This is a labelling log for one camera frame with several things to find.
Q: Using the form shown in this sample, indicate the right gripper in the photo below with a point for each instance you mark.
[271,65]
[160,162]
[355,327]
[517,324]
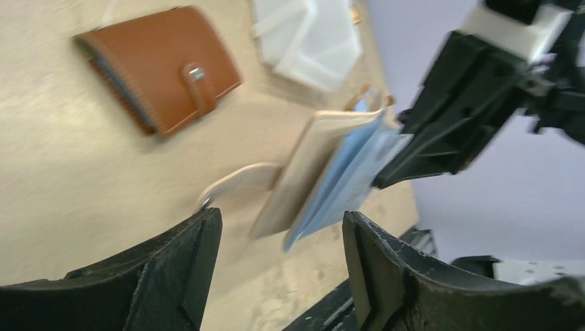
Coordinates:
[472,90]

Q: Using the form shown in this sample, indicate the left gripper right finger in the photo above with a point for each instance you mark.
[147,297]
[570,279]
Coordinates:
[411,290]

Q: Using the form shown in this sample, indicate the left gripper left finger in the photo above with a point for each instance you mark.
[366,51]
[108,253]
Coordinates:
[160,284]

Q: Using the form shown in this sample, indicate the tan card holder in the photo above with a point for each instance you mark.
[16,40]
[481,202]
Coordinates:
[369,99]

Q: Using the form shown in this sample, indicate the brown card holder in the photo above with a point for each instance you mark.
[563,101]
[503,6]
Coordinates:
[167,69]

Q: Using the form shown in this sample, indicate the white small bin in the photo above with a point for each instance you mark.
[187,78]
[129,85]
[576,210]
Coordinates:
[315,43]

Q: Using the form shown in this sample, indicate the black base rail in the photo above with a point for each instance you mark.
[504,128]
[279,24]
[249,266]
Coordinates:
[336,310]

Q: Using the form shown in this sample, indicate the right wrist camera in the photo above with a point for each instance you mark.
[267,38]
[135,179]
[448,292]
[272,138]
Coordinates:
[516,23]

